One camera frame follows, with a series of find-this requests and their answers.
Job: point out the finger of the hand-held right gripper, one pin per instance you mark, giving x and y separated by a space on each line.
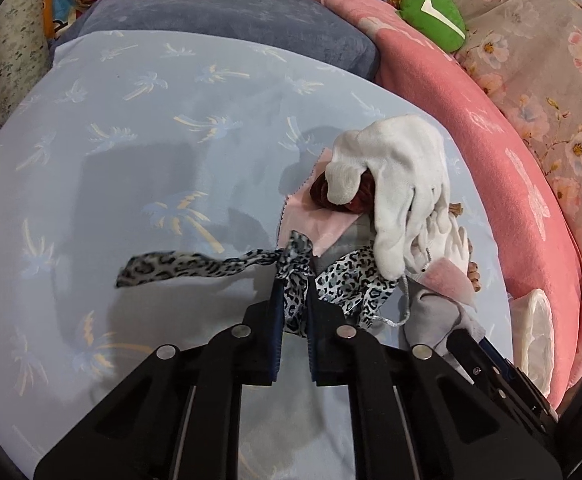
501 375

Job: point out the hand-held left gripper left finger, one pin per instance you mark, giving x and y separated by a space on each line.
277 330

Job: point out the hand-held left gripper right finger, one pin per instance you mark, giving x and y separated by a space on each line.
314 340

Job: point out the white lined bin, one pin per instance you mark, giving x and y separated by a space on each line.
536 340

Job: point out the pink cloth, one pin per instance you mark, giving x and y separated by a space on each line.
311 225

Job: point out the grey leopard print scarf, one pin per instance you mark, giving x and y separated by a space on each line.
171 265

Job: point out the white knit glove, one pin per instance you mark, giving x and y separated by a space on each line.
446 242

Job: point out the dark red scrunchie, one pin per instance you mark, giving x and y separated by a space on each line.
353 200

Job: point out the white sock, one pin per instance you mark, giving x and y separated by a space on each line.
406 180

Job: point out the white leopard print cloth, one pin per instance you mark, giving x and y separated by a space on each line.
351 280

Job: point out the pink blanket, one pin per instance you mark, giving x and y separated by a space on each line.
496 160

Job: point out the blue grey pillow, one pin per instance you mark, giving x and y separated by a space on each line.
231 30

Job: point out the floral quilt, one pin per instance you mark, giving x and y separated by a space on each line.
546 50

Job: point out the green round cushion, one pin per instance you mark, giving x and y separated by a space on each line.
433 17

